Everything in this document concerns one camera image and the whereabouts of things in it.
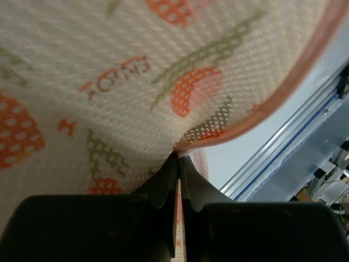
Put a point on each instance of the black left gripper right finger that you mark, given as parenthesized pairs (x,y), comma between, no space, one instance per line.
(220,229)

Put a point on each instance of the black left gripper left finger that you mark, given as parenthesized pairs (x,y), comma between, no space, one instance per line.
(140,226)

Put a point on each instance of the aluminium front rail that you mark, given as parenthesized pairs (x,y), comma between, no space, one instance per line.
(300,148)

